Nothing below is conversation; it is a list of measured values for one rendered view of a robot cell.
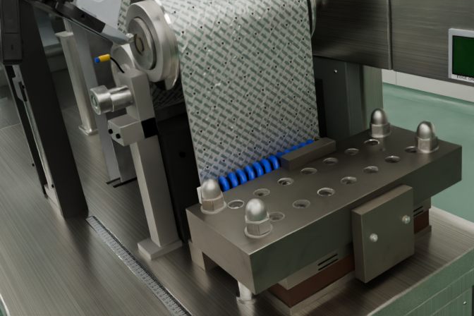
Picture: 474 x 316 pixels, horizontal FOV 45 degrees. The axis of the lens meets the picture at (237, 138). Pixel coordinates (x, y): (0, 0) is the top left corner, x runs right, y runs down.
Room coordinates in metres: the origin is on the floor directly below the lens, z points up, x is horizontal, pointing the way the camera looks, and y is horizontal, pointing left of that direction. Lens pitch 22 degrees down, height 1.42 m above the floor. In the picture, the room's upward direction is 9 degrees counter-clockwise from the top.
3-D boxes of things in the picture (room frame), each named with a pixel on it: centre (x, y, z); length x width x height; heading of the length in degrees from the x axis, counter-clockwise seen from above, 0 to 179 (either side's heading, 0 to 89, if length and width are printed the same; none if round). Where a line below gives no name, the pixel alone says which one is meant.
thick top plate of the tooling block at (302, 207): (0.74, -0.13, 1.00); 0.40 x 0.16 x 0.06; 120
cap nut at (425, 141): (0.78, -0.29, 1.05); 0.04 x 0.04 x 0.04
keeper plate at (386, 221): (0.67, -0.18, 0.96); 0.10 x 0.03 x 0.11; 120
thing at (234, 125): (0.83, -0.04, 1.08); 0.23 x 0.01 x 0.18; 120
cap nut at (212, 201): (0.70, 0.05, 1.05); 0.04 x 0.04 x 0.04
